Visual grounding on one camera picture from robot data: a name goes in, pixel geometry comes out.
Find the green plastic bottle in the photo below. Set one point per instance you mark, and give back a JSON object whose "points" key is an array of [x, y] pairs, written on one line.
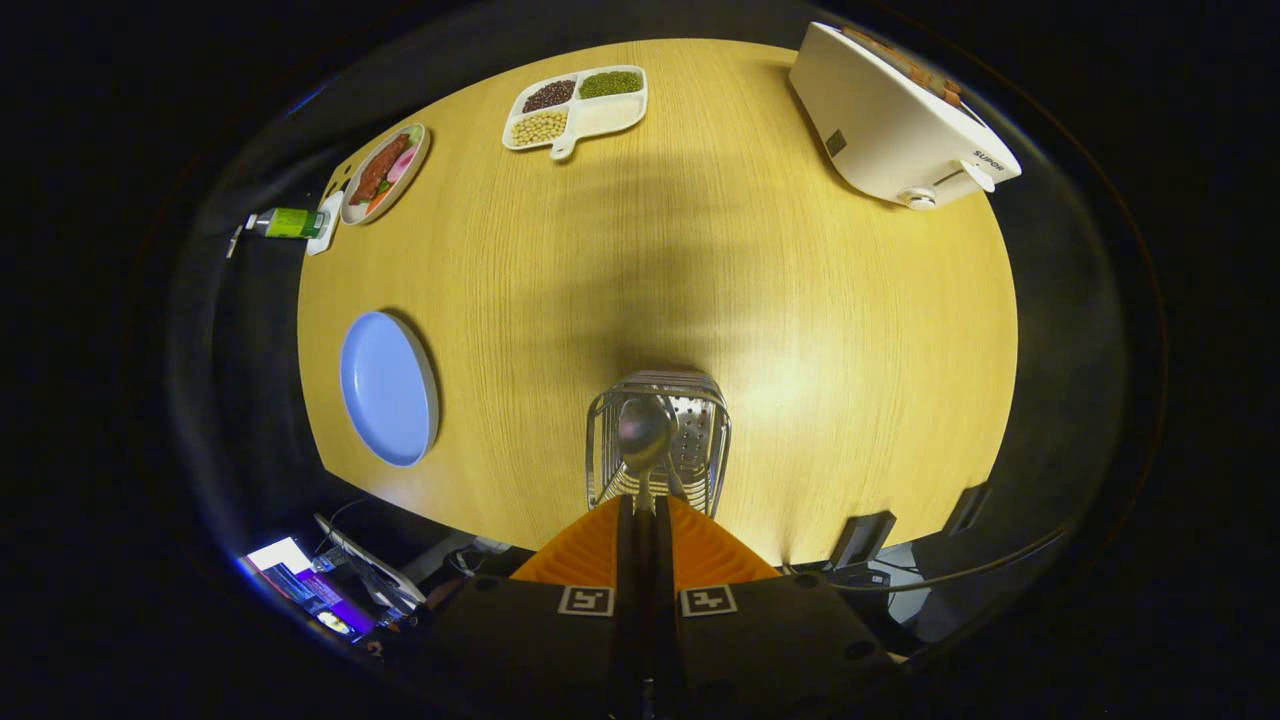
{"points": [[290, 223]]}

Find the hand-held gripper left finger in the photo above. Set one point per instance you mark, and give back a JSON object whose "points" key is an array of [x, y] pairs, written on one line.
{"points": [[520, 640]]}

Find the plate with toy food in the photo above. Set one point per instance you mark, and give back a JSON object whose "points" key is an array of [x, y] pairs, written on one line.
{"points": [[385, 172]]}

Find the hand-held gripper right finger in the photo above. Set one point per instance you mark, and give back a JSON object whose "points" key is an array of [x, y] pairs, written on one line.
{"points": [[780, 640]]}

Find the bread slice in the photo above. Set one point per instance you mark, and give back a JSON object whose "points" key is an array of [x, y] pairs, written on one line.
{"points": [[905, 65]]}

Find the perforated metal basket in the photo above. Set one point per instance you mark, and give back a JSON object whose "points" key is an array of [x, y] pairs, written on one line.
{"points": [[700, 400]]}

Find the white toaster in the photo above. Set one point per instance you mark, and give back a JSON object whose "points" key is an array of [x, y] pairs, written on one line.
{"points": [[890, 140]]}

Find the black table clamp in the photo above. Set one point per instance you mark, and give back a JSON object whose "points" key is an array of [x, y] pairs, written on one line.
{"points": [[967, 508], [862, 540]]}

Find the white divided tray with beans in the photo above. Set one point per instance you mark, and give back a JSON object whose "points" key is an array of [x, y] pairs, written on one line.
{"points": [[600, 110]]}

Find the lit computer monitor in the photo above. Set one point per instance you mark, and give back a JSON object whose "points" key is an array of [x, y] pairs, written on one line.
{"points": [[300, 580]]}

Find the open laptop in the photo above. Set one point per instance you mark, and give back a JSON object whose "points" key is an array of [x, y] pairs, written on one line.
{"points": [[375, 570]]}

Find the blue plate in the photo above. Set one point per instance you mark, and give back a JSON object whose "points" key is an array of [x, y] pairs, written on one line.
{"points": [[388, 390]]}

